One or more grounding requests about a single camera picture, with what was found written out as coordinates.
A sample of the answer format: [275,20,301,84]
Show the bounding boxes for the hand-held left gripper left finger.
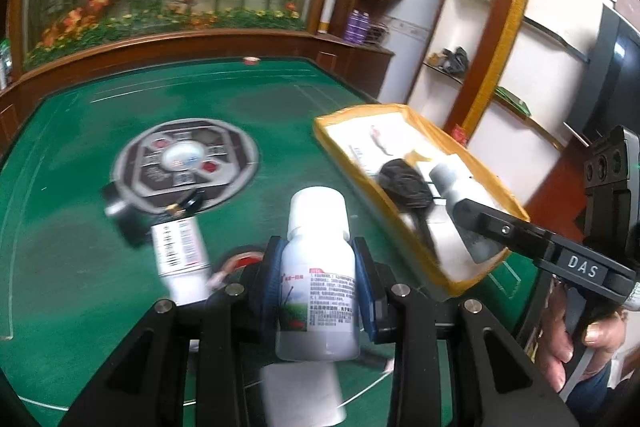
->
[60,234,288,427]

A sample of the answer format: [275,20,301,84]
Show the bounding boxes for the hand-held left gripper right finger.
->
[350,236,576,427]

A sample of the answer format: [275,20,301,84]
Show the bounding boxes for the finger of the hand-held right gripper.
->
[447,199,637,295]

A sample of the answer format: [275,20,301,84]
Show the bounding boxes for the white red tape roll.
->
[215,247,266,290]

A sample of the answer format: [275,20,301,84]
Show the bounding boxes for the white bottle green label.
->
[275,187,362,363]

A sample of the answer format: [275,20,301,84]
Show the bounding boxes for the white bottle red label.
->
[429,159,503,264]

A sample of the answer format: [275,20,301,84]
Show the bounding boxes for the white bottle barcode label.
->
[150,216,212,305]

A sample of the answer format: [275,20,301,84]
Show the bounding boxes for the thick black gold-band marker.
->
[125,192,206,248]

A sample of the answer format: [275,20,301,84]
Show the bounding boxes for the black round plastic tray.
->
[377,158,436,214]

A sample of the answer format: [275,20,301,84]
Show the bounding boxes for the yellow cardboard box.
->
[314,103,531,303]

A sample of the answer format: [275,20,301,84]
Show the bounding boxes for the person's right hand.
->
[537,279,631,393]

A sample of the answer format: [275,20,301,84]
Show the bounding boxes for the thin black pen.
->
[357,342,396,375]

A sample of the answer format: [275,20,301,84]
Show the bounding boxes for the black flat screen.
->
[590,4,640,148]

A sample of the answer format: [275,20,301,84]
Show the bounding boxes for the green item on shelf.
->
[495,87,532,114]

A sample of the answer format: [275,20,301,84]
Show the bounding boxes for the round table control panel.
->
[111,119,261,214]

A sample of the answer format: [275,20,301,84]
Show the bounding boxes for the person's blue jeans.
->
[580,357,631,408]

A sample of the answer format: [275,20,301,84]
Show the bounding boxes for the dark bag on shelf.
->
[425,47,470,75]

